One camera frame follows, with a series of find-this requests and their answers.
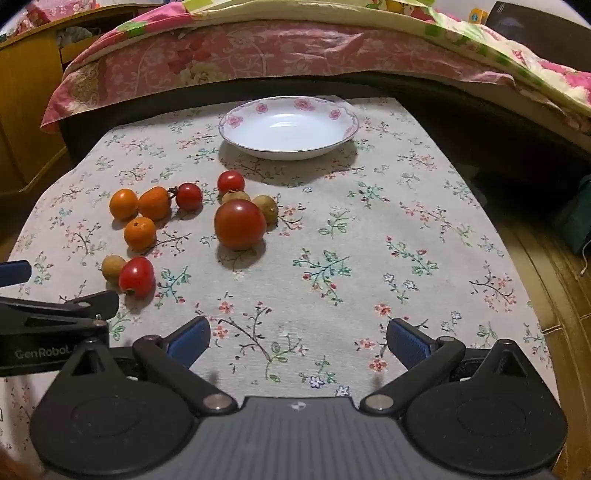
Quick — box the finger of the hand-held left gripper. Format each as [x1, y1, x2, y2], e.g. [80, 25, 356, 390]
[0, 290, 120, 344]
[0, 261, 32, 287]

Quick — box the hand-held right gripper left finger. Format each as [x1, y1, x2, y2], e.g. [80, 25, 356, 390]
[60, 316, 238, 416]

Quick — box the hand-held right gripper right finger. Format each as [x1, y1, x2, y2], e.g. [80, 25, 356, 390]
[359, 316, 539, 414]

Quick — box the oval red cherry tomato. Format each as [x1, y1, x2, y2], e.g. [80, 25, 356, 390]
[119, 257, 155, 298]

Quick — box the orange kumquat with green calyx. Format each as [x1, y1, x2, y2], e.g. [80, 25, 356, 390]
[124, 216, 157, 250]

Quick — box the small round orange kumquat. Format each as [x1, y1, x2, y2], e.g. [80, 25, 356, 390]
[109, 188, 139, 220]

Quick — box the large orange kumquat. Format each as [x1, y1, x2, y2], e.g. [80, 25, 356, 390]
[137, 186, 173, 221]

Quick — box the large dark red tomato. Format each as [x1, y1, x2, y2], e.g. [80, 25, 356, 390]
[214, 200, 267, 251]

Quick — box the round red cherry tomato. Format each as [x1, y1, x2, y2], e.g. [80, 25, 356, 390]
[168, 183, 203, 212]
[217, 170, 245, 195]

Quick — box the white plate with pink flowers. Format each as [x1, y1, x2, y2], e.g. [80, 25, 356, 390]
[218, 96, 360, 161]

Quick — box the beige floral tablecloth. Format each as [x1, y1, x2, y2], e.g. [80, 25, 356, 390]
[0, 97, 561, 462]

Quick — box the yellow wooden cabinet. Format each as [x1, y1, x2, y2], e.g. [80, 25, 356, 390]
[0, 4, 153, 195]

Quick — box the dark green cloth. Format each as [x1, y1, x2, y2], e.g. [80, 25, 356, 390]
[554, 174, 591, 257]

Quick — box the grey folded cloth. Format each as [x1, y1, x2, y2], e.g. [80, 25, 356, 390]
[58, 27, 100, 47]

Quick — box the pink lace-trimmed cloth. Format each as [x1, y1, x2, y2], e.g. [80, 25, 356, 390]
[28, 0, 107, 21]

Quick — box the pink floral bedsheet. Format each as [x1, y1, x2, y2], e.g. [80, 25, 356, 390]
[41, 19, 591, 134]

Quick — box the black flat board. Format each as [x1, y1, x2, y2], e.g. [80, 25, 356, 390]
[485, 0, 591, 75]

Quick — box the colourful patchwork quilt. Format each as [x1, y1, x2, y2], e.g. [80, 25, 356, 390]
[159, 0, 591, 116]

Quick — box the dark bed frame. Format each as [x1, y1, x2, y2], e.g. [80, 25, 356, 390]
[60, 74, 591, 185]

